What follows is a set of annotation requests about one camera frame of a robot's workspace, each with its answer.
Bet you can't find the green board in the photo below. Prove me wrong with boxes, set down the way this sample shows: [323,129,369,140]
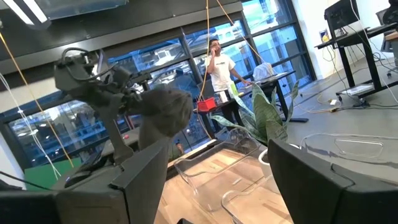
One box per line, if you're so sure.
[24,157,82,191]

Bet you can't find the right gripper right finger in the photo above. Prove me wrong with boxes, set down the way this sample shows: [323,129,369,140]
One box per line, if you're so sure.
[267,139,398,224]

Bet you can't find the green snake plant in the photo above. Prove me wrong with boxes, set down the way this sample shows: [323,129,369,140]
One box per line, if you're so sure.
[210,80,300,147]

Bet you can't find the white cords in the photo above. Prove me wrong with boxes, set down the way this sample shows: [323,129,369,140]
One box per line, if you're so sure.
[0,73,62,180]

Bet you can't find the red box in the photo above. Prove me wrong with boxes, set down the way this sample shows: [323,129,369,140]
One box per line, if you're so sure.
[196,96,218,113]

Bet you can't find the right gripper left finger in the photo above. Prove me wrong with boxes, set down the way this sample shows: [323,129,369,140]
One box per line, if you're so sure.
[51,139,170,224]

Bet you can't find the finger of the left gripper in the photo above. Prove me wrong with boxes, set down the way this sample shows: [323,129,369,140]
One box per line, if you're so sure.
[101,105,135,166]
[123,90,146,116]

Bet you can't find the white ceiling light strip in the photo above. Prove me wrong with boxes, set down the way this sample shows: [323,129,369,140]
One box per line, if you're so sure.
[2,0,51,30]

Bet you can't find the black window frame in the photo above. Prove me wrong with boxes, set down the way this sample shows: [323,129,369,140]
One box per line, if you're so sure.
[0,0,317,172]

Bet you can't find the black standing desk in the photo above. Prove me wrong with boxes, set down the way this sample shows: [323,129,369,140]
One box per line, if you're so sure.
[314,22,398,101]
[192,70,310,139]

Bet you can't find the person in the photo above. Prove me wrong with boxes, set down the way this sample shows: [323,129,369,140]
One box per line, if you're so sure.
[204,38,253,125]

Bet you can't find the clear plastic bin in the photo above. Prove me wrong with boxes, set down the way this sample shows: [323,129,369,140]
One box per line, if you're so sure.
[173,128,295,224]
[298,133,398,175]

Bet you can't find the black computer monitor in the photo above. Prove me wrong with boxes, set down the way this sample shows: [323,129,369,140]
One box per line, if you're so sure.
[323,0,361,32]

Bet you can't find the white papers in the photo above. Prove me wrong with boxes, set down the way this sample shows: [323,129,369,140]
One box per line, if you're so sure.
[340,83,376,96]

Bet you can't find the yellow cord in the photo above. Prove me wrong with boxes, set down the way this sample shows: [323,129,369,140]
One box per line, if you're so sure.
[215,0,275,76]
[197,0,211,102]
[0,30,75,169]

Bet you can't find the white plant pot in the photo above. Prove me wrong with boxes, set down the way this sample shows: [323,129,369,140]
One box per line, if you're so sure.
[257,142,299,180]

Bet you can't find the white bag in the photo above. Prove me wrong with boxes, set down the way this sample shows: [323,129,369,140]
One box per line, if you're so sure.
[252,62,275,82]

